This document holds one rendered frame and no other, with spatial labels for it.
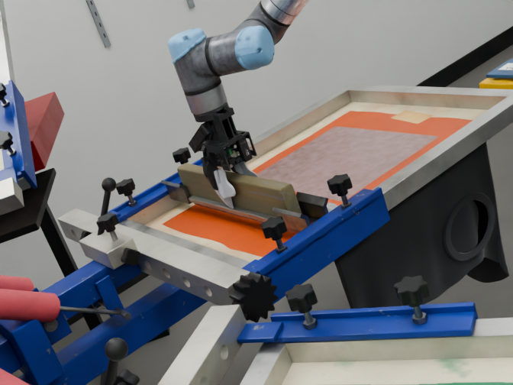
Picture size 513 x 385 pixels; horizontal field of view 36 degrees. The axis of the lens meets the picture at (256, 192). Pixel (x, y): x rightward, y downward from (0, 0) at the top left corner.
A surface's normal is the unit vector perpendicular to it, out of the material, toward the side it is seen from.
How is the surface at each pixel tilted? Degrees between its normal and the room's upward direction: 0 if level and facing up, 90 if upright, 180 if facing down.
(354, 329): 0
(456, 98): 90
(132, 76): 90
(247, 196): 90
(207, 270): 0
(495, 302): 0
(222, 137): 90
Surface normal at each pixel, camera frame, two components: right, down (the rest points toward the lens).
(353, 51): 0.58, 0.13
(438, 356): -0.36, 0.47
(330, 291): -0.31, -0.87
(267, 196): -0.75, 0.47
